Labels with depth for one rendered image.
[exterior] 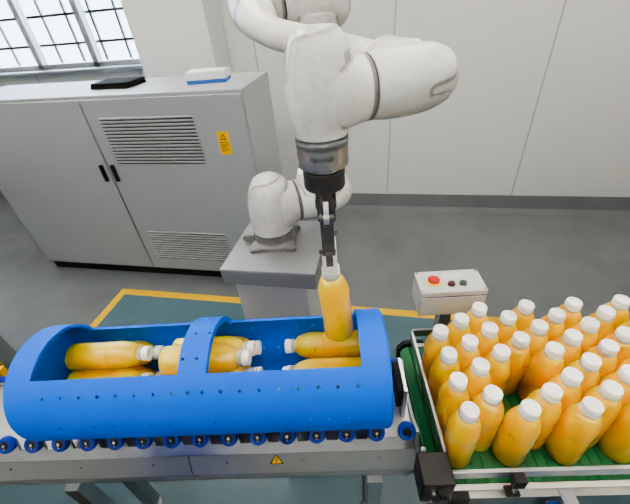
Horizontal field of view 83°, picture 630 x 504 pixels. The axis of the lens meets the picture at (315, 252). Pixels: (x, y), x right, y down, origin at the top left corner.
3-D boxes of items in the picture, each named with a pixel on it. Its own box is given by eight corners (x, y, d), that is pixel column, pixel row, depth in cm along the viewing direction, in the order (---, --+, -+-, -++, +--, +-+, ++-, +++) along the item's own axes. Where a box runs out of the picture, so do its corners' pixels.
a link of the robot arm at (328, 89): (300, 150, 54) (378, 134, 57) (287, 30, 45) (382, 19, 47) (283, 130, 62) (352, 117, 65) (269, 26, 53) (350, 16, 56)
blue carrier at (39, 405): (101, 357, 114) (46, 303, 94) (374, 344, 109) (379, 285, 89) (55, 456, 93) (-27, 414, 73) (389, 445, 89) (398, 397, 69)
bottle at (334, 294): (332, 345, 85) (323, 289, 74) (320, 325, 90) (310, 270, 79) (358, 334, 87) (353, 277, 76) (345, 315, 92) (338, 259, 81)
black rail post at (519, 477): (502, 486, 82) (511, 472, 78) (515, 486, 82) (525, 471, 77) (506, 497, 81) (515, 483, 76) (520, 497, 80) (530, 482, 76)
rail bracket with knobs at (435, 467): (410, 462, 88) (414, 443, 82) (439, 462, 88) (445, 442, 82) (419, 509, 80) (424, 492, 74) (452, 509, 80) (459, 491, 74)
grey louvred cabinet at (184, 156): (91, 236, 364) (6, 85, 278) (292, 245, 323) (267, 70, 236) (51, 270, 322) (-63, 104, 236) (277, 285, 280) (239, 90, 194)
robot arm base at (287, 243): (249, 229, 151) (246, 218, 148) (300, 226, 149) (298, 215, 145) (239, 254, 136) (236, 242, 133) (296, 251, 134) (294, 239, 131)
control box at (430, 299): (411, 294, 121) (414, 271, 115) (470, 291, 120) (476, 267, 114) (418, 316, 113) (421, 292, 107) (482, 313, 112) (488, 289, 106)
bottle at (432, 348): (435, 362, 110) (443, 321, 99) (449, 380, 104) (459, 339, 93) (415, 369, 108) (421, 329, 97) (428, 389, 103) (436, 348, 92)
